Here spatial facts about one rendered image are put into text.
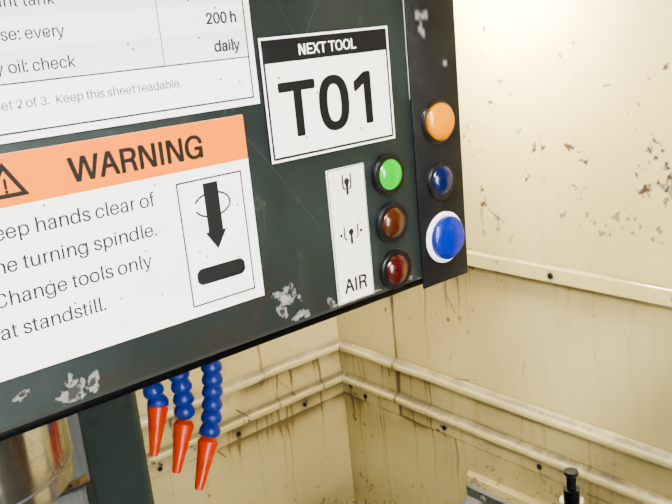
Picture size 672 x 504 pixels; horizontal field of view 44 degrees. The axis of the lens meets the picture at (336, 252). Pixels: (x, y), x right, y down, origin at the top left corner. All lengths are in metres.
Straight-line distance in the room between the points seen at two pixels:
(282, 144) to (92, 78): 0.12
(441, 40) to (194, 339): 0.25
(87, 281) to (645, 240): 1.02
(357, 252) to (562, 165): 0.89
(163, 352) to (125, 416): 0.80
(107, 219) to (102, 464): 0.86
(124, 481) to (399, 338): 0.72
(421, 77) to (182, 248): 0.20
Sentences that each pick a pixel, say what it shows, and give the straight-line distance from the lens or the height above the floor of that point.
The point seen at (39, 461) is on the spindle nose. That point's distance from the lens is 0.60.
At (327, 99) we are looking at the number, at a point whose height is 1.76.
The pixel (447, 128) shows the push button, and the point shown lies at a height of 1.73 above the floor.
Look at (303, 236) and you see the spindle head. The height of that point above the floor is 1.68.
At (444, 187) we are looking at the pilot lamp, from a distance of 0.56.
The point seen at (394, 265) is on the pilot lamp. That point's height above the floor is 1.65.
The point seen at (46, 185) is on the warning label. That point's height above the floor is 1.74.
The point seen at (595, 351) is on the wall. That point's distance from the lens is 1.45.
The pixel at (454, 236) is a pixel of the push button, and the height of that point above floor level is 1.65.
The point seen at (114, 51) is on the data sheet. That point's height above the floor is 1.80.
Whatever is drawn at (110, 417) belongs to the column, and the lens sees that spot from 1.24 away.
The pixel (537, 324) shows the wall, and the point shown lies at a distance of 1.50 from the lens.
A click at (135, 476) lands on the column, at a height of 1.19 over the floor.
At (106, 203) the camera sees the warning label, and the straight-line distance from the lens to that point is 0.43.
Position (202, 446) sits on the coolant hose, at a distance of 0.68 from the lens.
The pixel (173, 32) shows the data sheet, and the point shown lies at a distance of 0.44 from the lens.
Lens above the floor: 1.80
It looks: 15 degrees down
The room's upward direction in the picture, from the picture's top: 6 degrees counter-clockwise
